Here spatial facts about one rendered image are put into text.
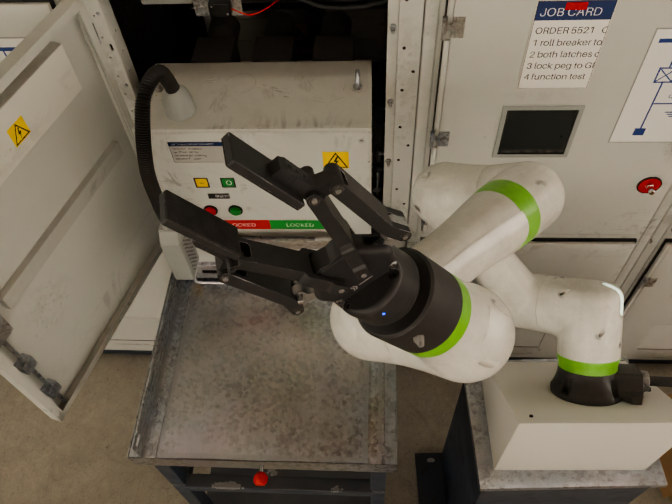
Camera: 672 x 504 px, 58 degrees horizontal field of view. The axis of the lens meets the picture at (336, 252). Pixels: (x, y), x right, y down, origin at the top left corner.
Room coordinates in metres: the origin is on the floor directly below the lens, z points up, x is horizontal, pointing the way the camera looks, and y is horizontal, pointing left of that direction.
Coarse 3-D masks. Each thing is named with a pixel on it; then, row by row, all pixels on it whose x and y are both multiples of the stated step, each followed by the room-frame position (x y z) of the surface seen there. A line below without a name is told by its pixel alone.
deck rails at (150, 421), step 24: (168, 312) 0.83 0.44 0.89; (168, 336) 0.78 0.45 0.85; (168, 360) 0.71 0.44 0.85; (168, 384) 0.65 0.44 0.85; (384, 384) 0.60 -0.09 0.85; (144, 408) 0.57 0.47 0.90; (384, 408) 0.54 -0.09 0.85; (144, 432) 0.53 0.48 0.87; (384, 432) 0.49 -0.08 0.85; (144, 456) 0.47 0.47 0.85; (384, 456) 0.43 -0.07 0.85
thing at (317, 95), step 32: (192, 64) 1.17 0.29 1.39; (224, 64) 1.16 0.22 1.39; (256, 64) 1.15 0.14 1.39; (288, 64) 1.14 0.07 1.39; (320, 64) 1.13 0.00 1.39; (352, 64) 1.13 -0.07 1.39; (160, 96) 1.07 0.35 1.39; (192, 96) 1.06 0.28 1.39; (224, 96) 1.05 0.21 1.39; (256, 96) 1.04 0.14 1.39; (288, 96) 1.03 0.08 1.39; (320, 96) 1.03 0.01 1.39; (352, 96) 1.02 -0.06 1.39; (160, 128) 0.96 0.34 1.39; (192, 128) 0.95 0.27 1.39; (224, 128) 0.95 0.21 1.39; (256, 128) 0.94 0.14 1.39; (288, 128) 0.93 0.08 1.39; (320, 128) 0.92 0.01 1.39; (352, 128) 0.92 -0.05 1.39
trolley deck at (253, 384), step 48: (192, 288) 0.93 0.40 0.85; (192, 336) 0.78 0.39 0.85; (240, 336) 0.77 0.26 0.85; (288, 336) 0.76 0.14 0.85; (144, 384) 0.65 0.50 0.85; (192, 384) 0.65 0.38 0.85; (240, 384) 0.64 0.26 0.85; (288, 384) 0.63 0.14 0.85; (336, 384) 0.62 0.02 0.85; (192, 432) 0.52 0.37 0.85; (240, 432) 0.52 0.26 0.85; (288, 432) 0.51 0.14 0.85; (336, 432) 0.50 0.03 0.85
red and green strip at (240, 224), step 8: (232, 224) 0.95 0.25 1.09; (240, 224) 0.95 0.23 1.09; (248, 224) 0.94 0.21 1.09; (256, 224) 0.94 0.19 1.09; (264, 224) 0.94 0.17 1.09; (272, 224) 0.94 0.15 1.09; (280, 224) 0.94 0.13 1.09; (288, 224) 0.93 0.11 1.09; (296, 224) 0.93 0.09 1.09; (304, 224) 0.93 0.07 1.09; (312, 224) 0.93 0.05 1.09; (320, 224) 0.93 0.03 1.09
